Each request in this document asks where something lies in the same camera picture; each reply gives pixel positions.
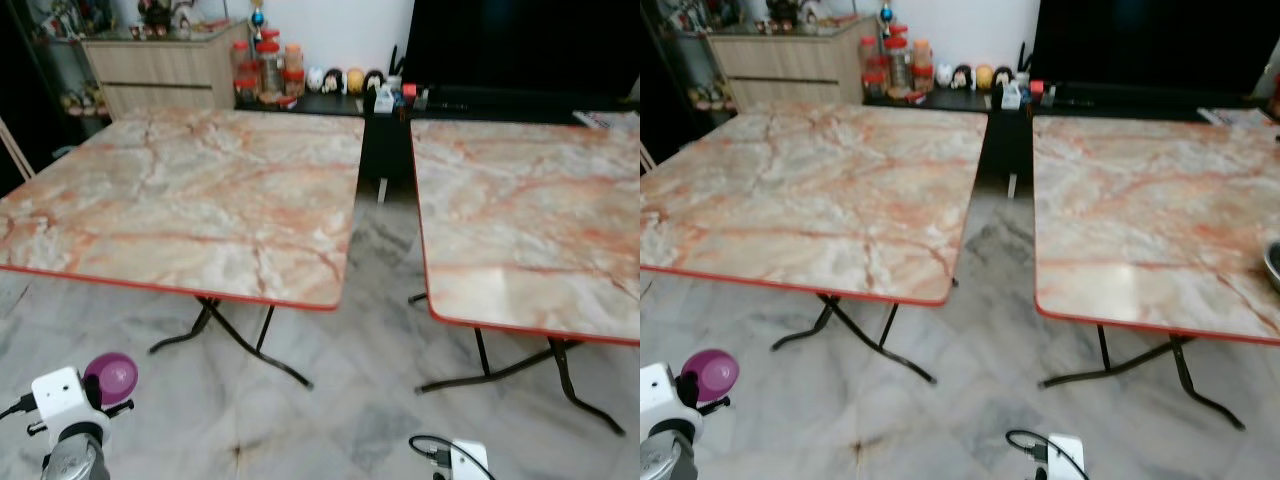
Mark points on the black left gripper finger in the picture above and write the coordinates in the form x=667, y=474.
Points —
x=714, y=403
x=116, y=407

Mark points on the purple plastic bowl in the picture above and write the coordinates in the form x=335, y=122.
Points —
x=715, y=372
x=112, y=375

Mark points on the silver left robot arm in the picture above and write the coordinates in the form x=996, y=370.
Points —
x=665, y=460
x=75, y=460

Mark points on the light wooden pole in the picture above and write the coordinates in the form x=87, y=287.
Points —
x=15, y=148

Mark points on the printed brochure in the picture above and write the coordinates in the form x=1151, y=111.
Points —
x=1235, y=116
x=605, y=120

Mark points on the light wooden cabinet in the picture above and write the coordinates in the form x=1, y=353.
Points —
x=160, y=75
x=785, y=68

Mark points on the dark display shelf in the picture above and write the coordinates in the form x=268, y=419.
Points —
x=45, y=60
x=675, y=55

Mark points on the small jar red lid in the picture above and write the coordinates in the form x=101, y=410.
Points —
x=294, y=84
x=247, y=90
x=923, y=79
x=876, y=84

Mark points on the large clear jar red lid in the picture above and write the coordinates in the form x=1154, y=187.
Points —
x=899, y=62
x=270, y=68

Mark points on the black remote control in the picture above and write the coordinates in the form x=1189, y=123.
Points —
x=450, y=104
x=1080, y=100

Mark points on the dark small statuette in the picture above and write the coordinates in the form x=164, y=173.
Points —
x=155, y=14
x=782, y=10

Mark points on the black flat television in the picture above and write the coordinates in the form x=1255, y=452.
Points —
x=1150, y=45
x=520, y=45

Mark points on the orange filled jar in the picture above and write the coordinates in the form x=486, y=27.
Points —
x=921, y=53
x=293, y=57

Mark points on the black round figurine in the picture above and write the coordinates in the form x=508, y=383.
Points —
x=1004, y=75
x=964, y=78
x=334, y=82
x=374, y=80

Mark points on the yellow round figurine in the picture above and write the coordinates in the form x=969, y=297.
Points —
x=355, y=80
x=985, y=76

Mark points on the small white box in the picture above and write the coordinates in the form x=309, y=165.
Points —
x=1011, y=96
x=384, y=100

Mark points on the blue ornament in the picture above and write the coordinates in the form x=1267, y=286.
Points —
x=886, y=14
x=258, y=16

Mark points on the large steel plate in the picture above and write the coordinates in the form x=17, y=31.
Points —
x=1273, y=262

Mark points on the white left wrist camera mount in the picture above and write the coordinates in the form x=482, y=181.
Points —
x=655, y=395
x=58, y=395

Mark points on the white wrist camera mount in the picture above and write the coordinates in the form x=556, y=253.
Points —
x=1066, y=455
x=58, y=395
x=655, y=395
x=470, y=460

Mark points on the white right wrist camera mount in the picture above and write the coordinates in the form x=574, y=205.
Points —
x=470, y=460
x=1066, y=455

